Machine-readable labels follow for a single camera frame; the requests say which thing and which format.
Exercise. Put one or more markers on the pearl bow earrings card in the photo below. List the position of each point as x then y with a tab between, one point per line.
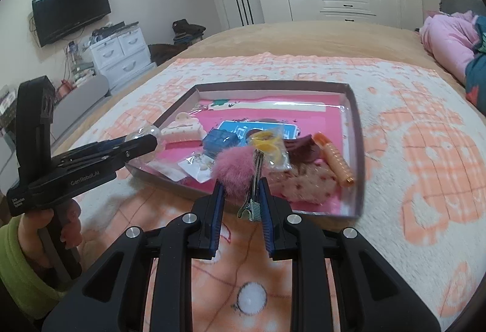
193	167

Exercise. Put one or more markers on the dark brown cloth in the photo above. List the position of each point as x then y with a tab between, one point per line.
167	53

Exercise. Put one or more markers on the pink padded jacket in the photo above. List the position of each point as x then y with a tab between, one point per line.
448	43

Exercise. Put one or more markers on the person's left forearm green sleeve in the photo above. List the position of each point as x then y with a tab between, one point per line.
19	279

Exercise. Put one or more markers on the dark red headband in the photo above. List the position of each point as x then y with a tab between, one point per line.
303	152

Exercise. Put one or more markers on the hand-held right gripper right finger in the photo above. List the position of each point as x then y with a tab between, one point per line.
267	218

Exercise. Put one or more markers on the pink pompom hair clip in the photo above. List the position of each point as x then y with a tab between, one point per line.
231	167

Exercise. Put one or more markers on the brown folded clothes pile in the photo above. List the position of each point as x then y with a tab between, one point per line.
188	30

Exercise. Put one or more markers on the brown cardboard box pink lining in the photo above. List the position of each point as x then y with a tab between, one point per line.
322	119

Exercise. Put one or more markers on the bed with tan sheet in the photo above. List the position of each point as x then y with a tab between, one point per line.
303	36

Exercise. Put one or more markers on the person's left hand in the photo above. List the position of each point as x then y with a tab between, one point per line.
32	237

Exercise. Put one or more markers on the orange hair roller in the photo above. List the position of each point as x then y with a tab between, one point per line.
336	163

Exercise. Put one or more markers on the grey pillow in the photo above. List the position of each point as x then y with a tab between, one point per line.
459	0

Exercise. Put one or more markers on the white hair claw clip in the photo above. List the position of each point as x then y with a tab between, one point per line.
182	131

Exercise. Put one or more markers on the blue floral quilt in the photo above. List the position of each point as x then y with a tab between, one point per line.
478	74

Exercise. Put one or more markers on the blue foil packet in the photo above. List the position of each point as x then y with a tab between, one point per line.
220	142

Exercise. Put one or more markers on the white plastic drawer unit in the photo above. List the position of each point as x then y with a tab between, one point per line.
121	55

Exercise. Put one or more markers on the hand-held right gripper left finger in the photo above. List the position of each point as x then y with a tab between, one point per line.
217	218

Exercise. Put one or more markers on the grey chair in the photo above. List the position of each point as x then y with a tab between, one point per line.
81	100

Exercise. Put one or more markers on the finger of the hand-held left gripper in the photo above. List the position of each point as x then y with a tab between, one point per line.
138	148
108	145

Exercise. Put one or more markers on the clutter on drawer unit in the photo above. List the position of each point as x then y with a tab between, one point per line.
114	30

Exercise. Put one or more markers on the black wall television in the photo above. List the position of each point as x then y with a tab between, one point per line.
72	9

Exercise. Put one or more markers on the pink polka dot scrunchie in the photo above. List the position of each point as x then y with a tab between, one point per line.
307	180

